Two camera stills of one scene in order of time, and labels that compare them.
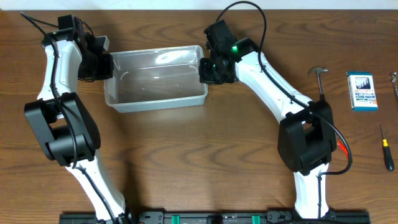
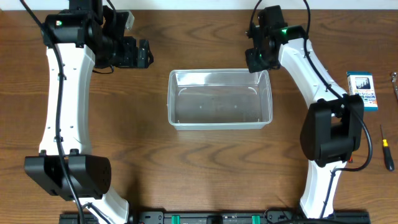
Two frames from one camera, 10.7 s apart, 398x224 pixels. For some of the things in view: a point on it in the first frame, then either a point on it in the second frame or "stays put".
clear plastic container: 155,77 -> 219,99
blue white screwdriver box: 362,91 stays put
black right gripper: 205,76 -> 254,65
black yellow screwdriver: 388,156 stays put
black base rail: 220,216 stays put
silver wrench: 395,83 stays put
